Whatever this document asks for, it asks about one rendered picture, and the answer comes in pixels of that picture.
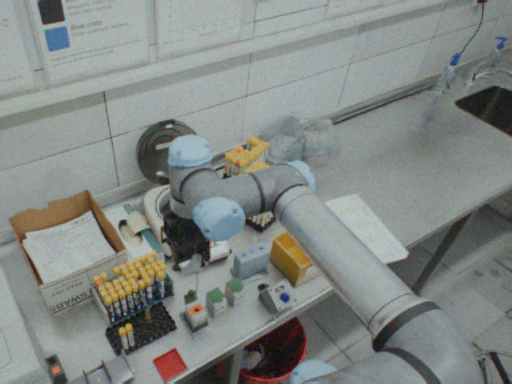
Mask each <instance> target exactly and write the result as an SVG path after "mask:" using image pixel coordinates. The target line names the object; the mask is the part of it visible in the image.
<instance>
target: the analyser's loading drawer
mask: <svg viewBox="0 0 512 384"><path fill-rule="evenodd" d="M121 353H122V354H120V356H118V357H116V358H114V359H111V360H109V361H107V362H104V360H103V359H102V360H101V362H102V365H100V366H98V367H95V368H93V369H91V370H89V371H88V372H87V373H85V371H84V370H82V373H83V375H82V376H79V377H77V378H75V379H74V380H73V381H71V382H69V383H67V384H121V383H123V382H126V381H127V380H129V379H131V378H132V377H134V379H135V378H136V375H135V369H134V367H133V366H132V364H131V363H130V361H129V359H128V356H127V354H126V352H125V351H124V350H121ZM99 378H100V382H98V381H97V379H99Z"/></svg>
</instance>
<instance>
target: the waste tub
mask: <svg viewBox="0 0 512 384"><path fill-rule="evenodd" d="M272 239H273V241H272V246H271V254H270V257H269V259H270V260H271V262H273V264H274V265H275V266H276V267H277V268H278V269H279V270H280V272H281V273H282V274H283V275H284V276H286V279H287V280H288V281H289V282H290V283H291V284H293V285H294V288H295V287H297V286H299V285H301V284H303V283H305V282H307V281H308V280H310V279H312V278H314V277H316V276H318V275H320V274H321V273H320V271H319V270H317V269H316V267H315V265H314V264H313V263H312V262H311V261H310V260H309V259H308V256H307V255H305V254H304V252H303V251H302V250H301V249H300V247H299V246H298V245H297V243H296V242H295V241H293V238H292V237H291V236H290V235H289V234H288V233H287V232H285V233H283V234H279V235H277V236H275V237H273V238H272Z"/></svg>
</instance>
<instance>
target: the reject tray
mask: <svg viewBox="0 0 512 384"><path fill-rule="evenodd" d="M152 362H153V364H154V365H155V366H156V368H157V371H158V373H159V374H160V376H161V377H162V379H163V380H164V383H166V382H167V381H169V380H171V379H173V378H175V377H177V376H178V375H179V374H181V373H182V372H186V371H187V370H188V367H187V365H186V363H185V362H184V360H183V358H182V357H181V356H180V355H179V351H178V350H177V349H176V348H173V349H170V350H169V351H167V352H165V353H164V354H162V355H161V356H159V357H156V358H154V359H153V360H152Z"/></svg>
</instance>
